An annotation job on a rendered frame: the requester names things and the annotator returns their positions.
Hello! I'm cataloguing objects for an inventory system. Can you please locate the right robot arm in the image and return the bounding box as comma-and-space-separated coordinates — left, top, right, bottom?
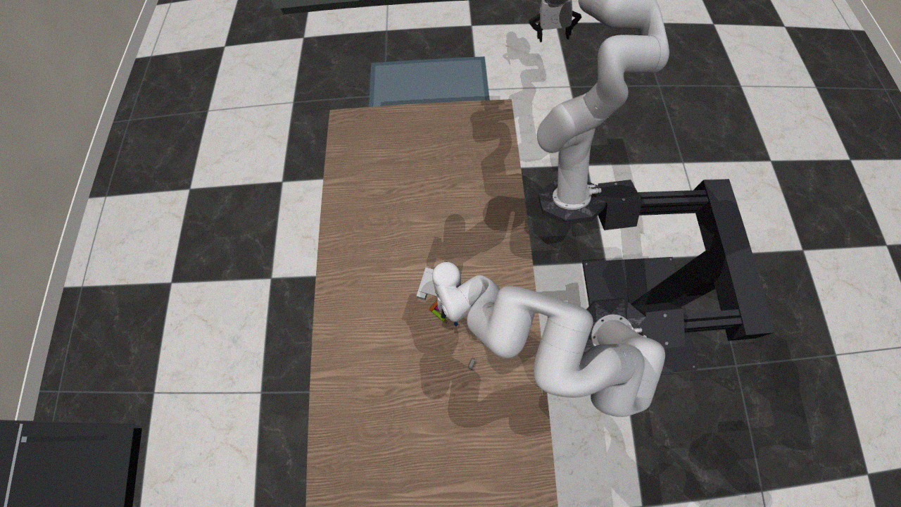
537, 0, 669, 210

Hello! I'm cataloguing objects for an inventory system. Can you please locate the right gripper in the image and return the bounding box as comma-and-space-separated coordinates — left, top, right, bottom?
529, 0, 581, 42

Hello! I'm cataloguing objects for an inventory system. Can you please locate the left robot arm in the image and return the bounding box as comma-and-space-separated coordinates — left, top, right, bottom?
417, 262, 665, 417

